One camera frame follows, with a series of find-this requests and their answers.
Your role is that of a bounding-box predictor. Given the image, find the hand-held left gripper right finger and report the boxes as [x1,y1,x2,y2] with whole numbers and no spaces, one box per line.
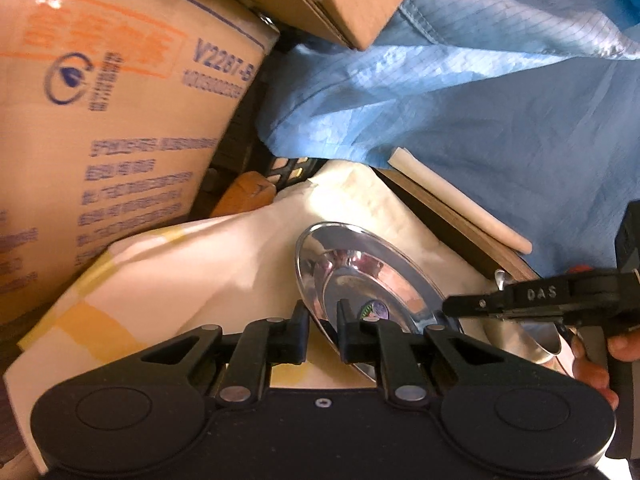
[336,298,505,405]

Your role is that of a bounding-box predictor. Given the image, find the large printed cardboard box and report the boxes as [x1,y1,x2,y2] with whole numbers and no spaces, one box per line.
[0,0,281,332]

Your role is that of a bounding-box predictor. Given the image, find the small brown cardboard box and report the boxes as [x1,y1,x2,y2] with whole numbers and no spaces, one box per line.
[200,0,434,52]

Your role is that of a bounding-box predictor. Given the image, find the blue cloth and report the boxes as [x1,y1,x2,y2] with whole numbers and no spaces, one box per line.
[255,0,640,292]

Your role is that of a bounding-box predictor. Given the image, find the wooden board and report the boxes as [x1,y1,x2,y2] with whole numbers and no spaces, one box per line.
[374,167,542,287]

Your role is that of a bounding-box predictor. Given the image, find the white stick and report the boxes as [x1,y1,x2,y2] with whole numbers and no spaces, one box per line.
[387,147,534,254]

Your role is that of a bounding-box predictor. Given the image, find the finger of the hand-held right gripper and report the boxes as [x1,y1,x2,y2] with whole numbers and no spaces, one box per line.
[442,282,571,323]

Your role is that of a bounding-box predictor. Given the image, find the cream paper table cover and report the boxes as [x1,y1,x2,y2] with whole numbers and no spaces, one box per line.
[2,159,576,477]

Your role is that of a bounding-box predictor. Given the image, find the brown wooden piece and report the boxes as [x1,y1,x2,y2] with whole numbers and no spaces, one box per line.
[212,171,277,219]

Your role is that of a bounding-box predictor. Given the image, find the steel plate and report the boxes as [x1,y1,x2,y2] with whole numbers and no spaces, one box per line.
[294,221,464,384]

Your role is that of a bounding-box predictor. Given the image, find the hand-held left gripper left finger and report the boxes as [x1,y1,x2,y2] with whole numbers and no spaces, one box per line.
[141,299,312,404]

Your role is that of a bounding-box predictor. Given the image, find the black plastic crate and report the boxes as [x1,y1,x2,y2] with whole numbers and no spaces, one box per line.
[264,155,327,192]

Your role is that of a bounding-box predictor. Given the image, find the steel bowl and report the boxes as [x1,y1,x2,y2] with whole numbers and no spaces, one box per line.
[481,269,573,366]

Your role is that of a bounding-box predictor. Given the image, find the person's right hand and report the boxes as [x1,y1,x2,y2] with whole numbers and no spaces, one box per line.
[569,332,640,409]

